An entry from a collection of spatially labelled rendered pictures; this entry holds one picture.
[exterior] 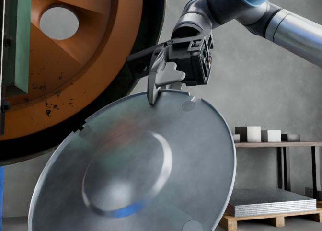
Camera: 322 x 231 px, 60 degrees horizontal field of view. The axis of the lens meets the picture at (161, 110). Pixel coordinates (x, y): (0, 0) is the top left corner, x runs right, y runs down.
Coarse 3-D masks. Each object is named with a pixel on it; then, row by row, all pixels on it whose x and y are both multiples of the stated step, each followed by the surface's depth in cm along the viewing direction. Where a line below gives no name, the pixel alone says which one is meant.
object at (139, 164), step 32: (128, 96) 47; (160, 96) 44; (192, 96) 41; (96, 128) 45; (128, 128) 42; (160, 128) 40; (192, 128) 37; (224, 128) 35; (64, 160) 43; (96, 160) 39; (128, 160) 37; (160, 160) 35; (192, 160) 34; (224, 160) 32; (64, 192) 38; (96, 192) 35; (128, 192) 33; (160, 192) 32; (192, 192) 31; (224, 192) 29; (32, 224) 37; (64, 224) 35; (96, 224) 33; (128, 224) 31; (160, 224) 30
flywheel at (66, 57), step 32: (32, 0) 66; (64, 0) 68; (96, 0) 70; (128, 0) 68; (32, 32) 65; (96, 32) 69; (128, 32) 68; (32, 64) 65; (64, 64) 67; (96, 64) 65; (32, 96) 64; (64, 96) 63; (96, 96) 65; (32, 128) 61
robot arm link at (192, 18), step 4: (184, 16) 58; (188, 16) 57; (192, 16) 57; (196, 16) 57; (200, 16) 57; (180, 20) 57; (184, 20) 56; (188, 20) 55; (192, 20) 55; (196, 20) 56; (200, 20) 56; (204, 20) 57; (176, 24) 57; (180, 24) 56; (196, 24) 55; (200, 24) 55; (204, 24) 56; (208, 24) 58; (204, 28) 56; (208, 28) 58; (172, 32) 58
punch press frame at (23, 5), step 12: (12, 0) 40; (24, 0) 45; (12, 12) 40; (24, 12) 45; (12, 24) 40; (24, 24) 45; (12, 36) 40; (24, 36) 45; (12, 48) 40; (24, 48) 45; (12, 60) 40; (24, 60) 45; (12, 72) 39; (24, 72) 46; (12, 84) 39; (24, 84) 46
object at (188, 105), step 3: (186, 102) 41; (189, 102) 41; (192, 102) 41; (183, 105) 41; (186, 105) 41; (189, 105) 40; (192, 105) 40; (195, 105) 40; (183, 108) 40; (186, 108) 40; (189, 108) 40; (192, 108) 40
